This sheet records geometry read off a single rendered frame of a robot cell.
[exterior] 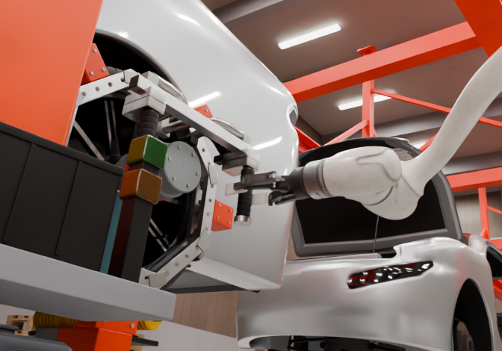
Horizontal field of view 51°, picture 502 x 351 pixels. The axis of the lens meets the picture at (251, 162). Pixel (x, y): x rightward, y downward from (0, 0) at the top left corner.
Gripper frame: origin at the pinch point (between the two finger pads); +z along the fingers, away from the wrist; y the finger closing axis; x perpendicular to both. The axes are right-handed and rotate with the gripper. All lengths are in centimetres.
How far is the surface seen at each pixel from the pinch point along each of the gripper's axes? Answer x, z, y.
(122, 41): 47, 36, -23
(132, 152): -20, -30, -57
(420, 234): 93, 83, 320
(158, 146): -18, -32, -55
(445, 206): 110, 56, 307
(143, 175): -23, -32, -57
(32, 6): 1, -17, -71
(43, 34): -2, -17, -68
